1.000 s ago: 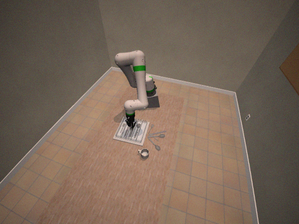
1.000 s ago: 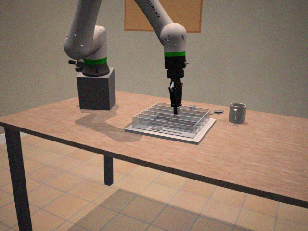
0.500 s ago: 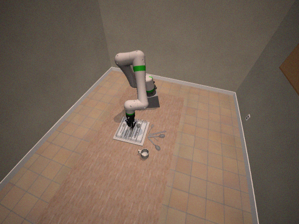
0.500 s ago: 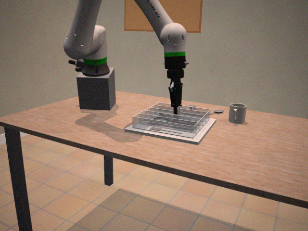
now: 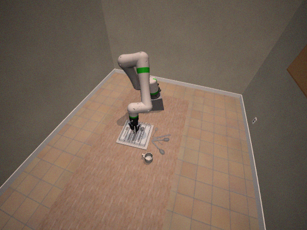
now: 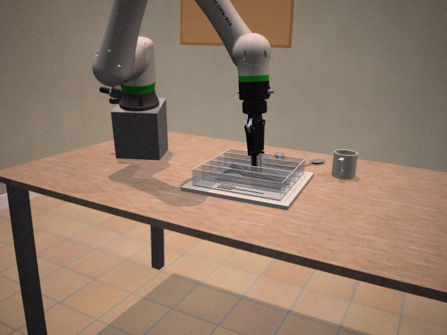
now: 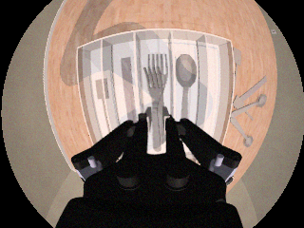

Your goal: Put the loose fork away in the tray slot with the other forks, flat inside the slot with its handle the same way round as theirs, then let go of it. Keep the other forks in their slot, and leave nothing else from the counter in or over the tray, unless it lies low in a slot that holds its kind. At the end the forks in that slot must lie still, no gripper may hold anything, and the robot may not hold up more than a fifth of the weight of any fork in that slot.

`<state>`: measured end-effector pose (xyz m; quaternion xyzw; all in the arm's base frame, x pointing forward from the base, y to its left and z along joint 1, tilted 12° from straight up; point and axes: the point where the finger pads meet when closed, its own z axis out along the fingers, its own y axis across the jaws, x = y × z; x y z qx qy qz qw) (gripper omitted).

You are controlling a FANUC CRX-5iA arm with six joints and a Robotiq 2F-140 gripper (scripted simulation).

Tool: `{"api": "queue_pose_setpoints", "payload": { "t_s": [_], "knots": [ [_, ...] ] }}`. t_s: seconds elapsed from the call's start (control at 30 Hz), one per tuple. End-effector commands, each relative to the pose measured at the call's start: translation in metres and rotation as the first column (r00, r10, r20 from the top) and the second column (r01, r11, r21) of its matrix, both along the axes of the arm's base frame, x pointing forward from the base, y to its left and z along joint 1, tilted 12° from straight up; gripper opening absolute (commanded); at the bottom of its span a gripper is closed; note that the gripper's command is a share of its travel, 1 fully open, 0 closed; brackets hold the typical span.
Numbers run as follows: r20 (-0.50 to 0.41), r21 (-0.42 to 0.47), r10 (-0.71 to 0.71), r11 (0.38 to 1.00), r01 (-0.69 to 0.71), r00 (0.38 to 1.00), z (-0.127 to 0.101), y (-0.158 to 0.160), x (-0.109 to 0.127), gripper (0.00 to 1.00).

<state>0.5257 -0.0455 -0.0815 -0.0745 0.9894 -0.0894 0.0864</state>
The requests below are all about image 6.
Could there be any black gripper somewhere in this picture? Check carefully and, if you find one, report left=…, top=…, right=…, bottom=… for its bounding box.
left=242, top=100, right=267, bottom=167

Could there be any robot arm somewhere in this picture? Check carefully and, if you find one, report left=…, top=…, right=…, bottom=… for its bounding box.
left=92, top=0, right=274, bottom=112

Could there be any dark grey mug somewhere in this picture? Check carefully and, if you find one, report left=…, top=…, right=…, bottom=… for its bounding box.
left=332, top=149, right=358, bottom=179

